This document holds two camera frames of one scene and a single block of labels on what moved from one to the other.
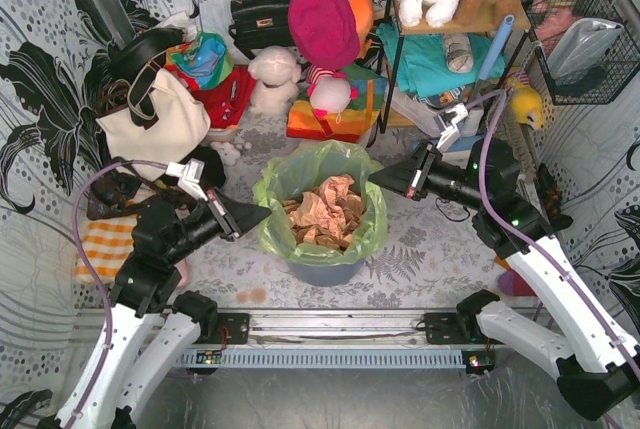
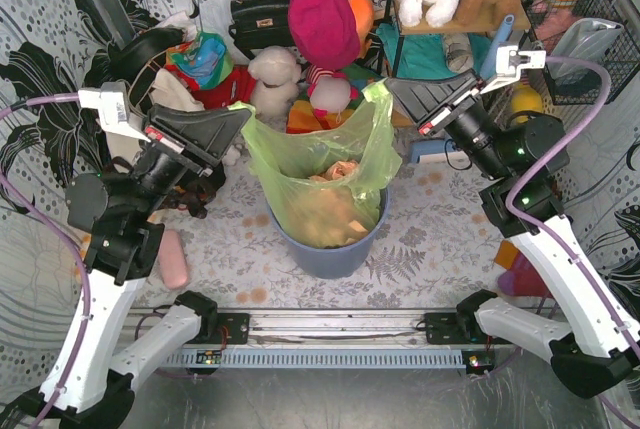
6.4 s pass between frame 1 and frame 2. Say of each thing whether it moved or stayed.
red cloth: stayed
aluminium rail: stayed
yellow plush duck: stayed
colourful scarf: stayed
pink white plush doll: stayed
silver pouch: stayed
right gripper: moved
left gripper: moved
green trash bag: moved
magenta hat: stayed
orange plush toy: stayed
